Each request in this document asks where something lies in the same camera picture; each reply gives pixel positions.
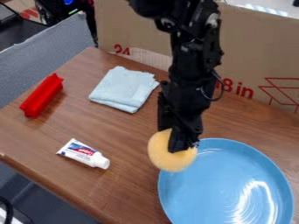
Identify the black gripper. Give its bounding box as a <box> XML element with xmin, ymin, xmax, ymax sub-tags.
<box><xmin>155</xmin><ymin>73</ymin><xmax>227</xmax><ymax>154</ymax></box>

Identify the yellow ball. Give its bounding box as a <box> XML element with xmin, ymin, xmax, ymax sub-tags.
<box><xmin>147</xmin><ymin>129</ymin><xmax>198</xmax><ymax>172</ymax></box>

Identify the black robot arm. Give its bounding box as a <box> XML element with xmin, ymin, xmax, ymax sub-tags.
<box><xmin>127</xmin><ymin>0</ymin><xmax>224</xmax><ymax>153</ymax></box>

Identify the blue plate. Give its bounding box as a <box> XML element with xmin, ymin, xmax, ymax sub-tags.
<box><xmin>158</xmin><ymin>138</ymin><xmax>295</xmax><ymax>224</ymax></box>

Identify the light blue folded cloth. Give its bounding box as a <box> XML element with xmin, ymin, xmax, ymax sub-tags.
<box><xmin>88</xmin><ymin>66</ymin><xmax>159</xmax><ymax>114</ymax></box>

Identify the white toothpaste tube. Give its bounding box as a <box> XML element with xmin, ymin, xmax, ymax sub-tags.
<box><xmin>56</xmin><ymin>138</ymin><xmax>110</xmax><ymax>170</ymax></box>

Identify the red plastic block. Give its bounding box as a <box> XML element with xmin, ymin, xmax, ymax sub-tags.
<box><xmin>20</xmin><ymin>73</ymin><xmax>64</xmax><ymax>118</ymax></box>

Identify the grey fabric partition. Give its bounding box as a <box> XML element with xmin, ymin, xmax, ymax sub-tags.
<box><xmin>0</xmin><ymin>12</ymin><xmax>95</xmax><ymax>109</ymax></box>

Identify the black equipment in background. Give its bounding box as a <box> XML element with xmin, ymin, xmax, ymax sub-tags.
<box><xmin>33</xmin><ymin>0</ymin><xmax>99</xmax><ymax>45</ymax></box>

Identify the cardboard box wall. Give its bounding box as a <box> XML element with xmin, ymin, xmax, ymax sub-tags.
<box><xmin>95</xmin><ymin>0</ymin><xmax>299</xmax><ymax>115</ymax></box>

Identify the black cable loop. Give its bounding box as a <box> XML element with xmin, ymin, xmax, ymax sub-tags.
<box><xmin>0</xmin><ymin>196</ymin><xmax>15</xmax><ymax>224</ymax></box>

